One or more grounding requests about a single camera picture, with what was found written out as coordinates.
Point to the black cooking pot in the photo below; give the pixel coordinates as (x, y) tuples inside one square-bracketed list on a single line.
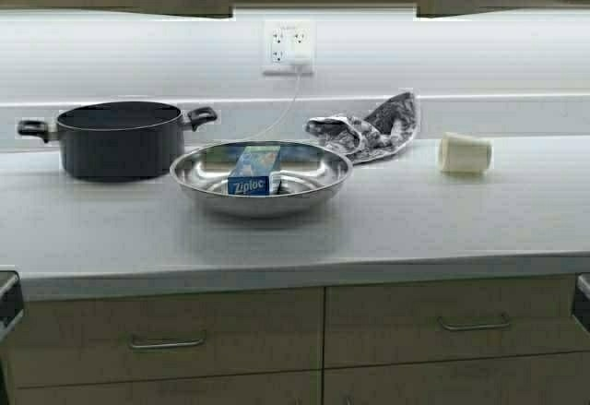
[(119, 141)]

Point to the left lower drawer front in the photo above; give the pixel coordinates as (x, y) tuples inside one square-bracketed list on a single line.
[(172, 336)]

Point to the blue Ziploc box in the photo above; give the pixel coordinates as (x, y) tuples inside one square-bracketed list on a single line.
[(256, 173)]

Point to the cream plastic cup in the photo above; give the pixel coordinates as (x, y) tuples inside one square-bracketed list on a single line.
[(459, 153)]

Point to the right lower drawer front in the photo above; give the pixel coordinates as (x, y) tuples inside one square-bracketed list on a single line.
[(450, 320)]

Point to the white power adapter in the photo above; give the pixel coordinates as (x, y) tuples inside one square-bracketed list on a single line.
[(301, 60)]

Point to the drawer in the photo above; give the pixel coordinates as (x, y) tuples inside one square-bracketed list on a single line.
[(450, 320), (172, 336)]

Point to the white wall outlet plate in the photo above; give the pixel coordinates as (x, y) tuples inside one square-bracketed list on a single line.
[(281, 40)]

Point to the left lower cabinet door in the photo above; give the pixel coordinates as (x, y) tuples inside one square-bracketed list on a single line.
[(280, 388)]

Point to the grey patterned dish towel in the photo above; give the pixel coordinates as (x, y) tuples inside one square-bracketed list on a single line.
[(379, 135)]

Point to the stainless steel bowl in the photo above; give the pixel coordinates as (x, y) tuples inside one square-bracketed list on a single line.
[(310, 175)]

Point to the right lower cabinet door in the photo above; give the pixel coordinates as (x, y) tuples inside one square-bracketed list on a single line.
[(541, 379)]

